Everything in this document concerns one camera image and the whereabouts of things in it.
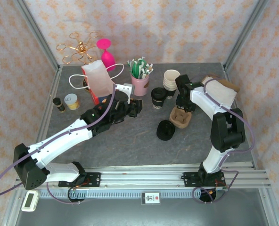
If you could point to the brown pulp cup carrier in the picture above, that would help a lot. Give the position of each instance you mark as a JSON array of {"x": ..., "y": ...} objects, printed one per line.
[{"x": 180, "y": 120}]

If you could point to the black sleeved paper cup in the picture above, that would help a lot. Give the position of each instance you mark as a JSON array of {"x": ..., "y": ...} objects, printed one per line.
[{"x": 158, "y": 104}]

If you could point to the black cup lid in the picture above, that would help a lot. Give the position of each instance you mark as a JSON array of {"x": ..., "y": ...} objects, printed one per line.
[{"x": 158, "y": 93}]

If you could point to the green white straws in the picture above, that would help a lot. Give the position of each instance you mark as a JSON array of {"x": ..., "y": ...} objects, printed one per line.
[{"x": 138, "y": 68}]

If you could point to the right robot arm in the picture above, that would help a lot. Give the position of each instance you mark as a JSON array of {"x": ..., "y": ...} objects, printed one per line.
[{"x": 207, "y": 101}]

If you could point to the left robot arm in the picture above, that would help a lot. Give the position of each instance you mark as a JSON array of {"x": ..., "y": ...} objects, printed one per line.
[{"x": 59, "y": 141}]

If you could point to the pink straw holder cup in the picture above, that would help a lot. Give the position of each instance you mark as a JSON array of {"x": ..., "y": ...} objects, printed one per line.
[{"x": 139, "y": 87}]

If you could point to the stack of paper cups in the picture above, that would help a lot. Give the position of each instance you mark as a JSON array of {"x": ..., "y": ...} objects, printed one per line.
[{"x": 171, "y": 78}]

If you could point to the yellow tin can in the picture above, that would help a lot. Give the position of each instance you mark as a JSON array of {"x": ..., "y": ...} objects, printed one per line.
[{"x": 72, "y": 101}]

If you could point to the stack of white napkins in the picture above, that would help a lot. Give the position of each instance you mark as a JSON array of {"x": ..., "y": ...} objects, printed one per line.
[{"x": 222, "y": 91}]

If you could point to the stack of black lids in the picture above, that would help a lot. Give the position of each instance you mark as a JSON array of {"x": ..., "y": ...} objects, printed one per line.
[{"x": 166, "y": 130}]

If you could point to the small black bottle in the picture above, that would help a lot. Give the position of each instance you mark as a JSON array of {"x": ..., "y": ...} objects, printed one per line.
[{"x": 59, "y": 104}]

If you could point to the pink wine glass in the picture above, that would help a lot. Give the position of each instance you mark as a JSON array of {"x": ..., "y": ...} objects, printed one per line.
[{"x": 107, "y": 60}]

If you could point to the white number label card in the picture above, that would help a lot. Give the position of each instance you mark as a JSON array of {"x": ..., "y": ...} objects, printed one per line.
[{"x": 150, "y": 198}]

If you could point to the white digital timer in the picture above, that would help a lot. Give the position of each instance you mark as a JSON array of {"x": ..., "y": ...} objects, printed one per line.
[{"x": 30, "y": 200}]

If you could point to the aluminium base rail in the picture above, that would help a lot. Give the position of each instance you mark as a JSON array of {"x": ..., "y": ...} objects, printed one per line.
[{"x": 141, "y": 179}]

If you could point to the aluminium frame post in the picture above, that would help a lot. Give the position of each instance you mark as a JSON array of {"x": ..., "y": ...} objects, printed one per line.
[
  {"x": 245, "y": 30},
  {"x": 35, "y": 30}
]

